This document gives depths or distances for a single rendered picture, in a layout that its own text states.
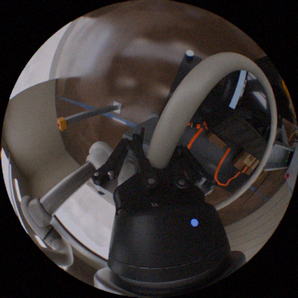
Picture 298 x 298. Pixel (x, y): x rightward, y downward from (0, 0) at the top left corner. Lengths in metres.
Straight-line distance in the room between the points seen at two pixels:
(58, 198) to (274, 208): 5.94
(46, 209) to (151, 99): 1.55
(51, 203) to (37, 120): 5.83
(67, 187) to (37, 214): 0.23
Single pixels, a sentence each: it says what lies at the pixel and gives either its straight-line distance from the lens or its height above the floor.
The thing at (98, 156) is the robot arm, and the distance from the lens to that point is 0.55.
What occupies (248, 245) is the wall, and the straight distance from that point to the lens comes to 5.97.
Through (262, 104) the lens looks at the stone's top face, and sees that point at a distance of 0.78.
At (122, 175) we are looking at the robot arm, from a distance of 0.57.
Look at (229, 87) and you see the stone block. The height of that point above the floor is 0.74.
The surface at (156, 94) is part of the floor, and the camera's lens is 1.40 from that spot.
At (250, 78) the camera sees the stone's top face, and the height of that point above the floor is 0.80.
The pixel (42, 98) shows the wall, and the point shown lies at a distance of 6.05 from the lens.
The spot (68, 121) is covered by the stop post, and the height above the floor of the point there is 0.96.
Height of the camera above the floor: 1.33
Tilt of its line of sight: 53 degrees down
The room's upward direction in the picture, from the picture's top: 144 degrees counter-clockwise
